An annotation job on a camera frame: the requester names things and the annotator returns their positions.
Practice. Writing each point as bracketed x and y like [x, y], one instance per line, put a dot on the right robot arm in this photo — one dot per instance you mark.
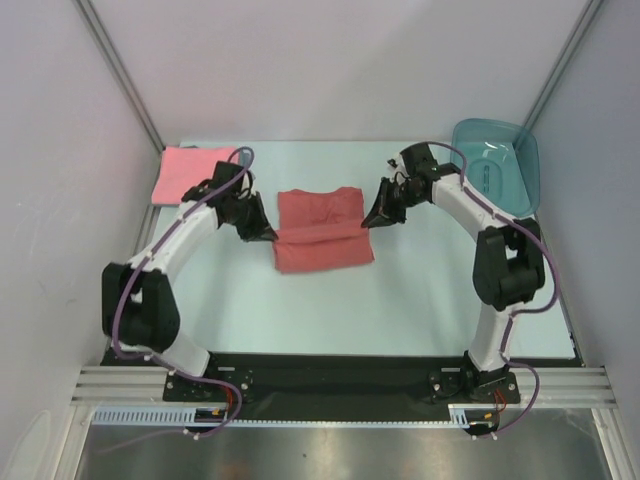
[508, 267]

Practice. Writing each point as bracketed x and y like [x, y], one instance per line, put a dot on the left aluminium corner post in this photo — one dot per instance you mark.
[115, 64]

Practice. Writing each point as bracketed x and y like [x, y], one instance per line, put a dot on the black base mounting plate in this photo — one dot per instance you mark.
[371, 386]

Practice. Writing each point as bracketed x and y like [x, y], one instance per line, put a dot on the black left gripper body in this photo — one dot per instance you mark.
[248, 217]

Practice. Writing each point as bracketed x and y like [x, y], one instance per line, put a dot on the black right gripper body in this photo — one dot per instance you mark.
[393, 196]

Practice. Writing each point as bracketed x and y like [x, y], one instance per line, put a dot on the grey slotted cable duct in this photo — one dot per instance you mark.
[449, 416]

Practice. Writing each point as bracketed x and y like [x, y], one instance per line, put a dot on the aluminium corner post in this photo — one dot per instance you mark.
[115, 64]
[578, 34]

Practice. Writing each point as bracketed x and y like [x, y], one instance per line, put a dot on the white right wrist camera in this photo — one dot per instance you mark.
[396, 165]

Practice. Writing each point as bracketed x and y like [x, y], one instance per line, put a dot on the teal plastic basin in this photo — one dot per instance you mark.
[502, 163]

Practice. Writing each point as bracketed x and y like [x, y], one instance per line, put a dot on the red t shirt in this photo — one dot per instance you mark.
[321, 231]

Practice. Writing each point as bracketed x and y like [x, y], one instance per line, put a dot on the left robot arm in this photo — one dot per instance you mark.
[139, 308]

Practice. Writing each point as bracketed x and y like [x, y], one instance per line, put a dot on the right aluminium corner post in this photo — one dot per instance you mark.
[578, 34]

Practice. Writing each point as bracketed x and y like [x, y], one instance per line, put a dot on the folded pink t shirt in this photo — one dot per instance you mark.
[182, 168]

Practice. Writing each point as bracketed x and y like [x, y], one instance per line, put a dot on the aluminium front rail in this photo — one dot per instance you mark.
[138, 386]

